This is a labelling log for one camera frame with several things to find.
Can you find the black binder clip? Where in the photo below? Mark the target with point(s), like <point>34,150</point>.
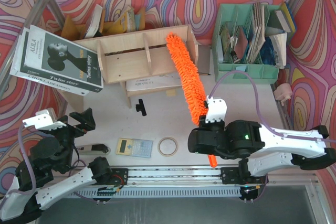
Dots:
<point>140,107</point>

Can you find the mint green desk organizer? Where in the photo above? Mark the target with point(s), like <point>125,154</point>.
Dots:
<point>238,44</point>

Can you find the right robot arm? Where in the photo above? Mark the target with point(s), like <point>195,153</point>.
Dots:
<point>260,150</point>

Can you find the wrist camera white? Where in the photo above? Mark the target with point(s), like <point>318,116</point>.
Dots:
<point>44,120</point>
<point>217,109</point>

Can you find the orange microfiber duster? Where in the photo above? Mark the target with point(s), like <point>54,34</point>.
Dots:
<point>192,86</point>

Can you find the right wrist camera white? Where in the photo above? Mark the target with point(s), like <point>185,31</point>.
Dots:
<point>217,109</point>

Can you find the Twins story book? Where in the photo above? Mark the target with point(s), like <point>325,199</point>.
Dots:
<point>62,60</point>

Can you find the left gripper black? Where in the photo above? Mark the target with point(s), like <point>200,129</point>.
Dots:
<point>77,127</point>

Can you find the yellow file rack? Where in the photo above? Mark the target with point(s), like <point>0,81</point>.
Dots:
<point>72,32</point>

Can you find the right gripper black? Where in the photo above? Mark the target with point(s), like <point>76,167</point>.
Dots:
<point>203,128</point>

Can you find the beige and blue calculator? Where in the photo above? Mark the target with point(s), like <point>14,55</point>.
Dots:
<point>134,147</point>

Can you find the yellow sticky note pad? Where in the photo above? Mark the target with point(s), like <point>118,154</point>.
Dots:
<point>171,93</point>

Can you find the wooden bookshelf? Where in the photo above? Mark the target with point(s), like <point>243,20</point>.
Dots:
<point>137,55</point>

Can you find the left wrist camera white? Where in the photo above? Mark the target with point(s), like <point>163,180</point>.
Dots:
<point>44,120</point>

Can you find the pink piggy figurine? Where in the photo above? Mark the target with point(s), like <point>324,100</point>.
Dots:
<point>283,93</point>

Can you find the white Chokladfabriken book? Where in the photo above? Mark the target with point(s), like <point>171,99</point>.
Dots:
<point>17,69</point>

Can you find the spiral notebook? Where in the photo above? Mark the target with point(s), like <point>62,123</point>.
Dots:
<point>155,82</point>

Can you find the clear tape roll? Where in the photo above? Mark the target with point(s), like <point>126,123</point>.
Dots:
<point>167,146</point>

